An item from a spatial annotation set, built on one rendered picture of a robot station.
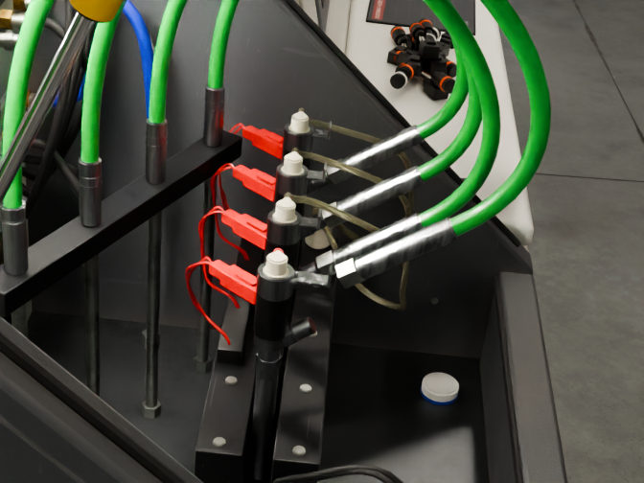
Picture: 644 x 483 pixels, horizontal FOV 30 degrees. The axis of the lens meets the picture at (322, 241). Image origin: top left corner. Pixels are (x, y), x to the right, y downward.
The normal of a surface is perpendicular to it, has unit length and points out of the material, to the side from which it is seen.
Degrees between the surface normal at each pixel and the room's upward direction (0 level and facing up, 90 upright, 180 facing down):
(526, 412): 0
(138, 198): 0
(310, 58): 90
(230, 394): 0
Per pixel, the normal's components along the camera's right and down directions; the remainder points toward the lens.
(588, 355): 0.09, -0.84
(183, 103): -0.06, 0.53
